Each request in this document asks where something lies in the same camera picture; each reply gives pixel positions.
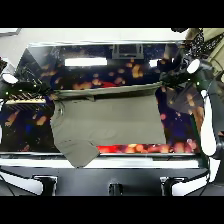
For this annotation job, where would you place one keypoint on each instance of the grey T-shirt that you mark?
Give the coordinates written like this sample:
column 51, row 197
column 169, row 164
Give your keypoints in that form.
column 110, row 121

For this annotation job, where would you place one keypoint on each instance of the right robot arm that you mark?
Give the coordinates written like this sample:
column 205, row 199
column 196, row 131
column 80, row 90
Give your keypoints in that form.
column 208, row 130

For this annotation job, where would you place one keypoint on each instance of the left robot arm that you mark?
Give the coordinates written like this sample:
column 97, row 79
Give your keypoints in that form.
column 20, row 87

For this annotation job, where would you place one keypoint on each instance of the black white patterned garment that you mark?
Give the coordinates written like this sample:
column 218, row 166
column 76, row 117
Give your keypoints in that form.
column 203, row 41

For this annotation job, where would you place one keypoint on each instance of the silver frame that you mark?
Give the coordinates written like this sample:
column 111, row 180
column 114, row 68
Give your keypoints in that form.
column 133, row 163

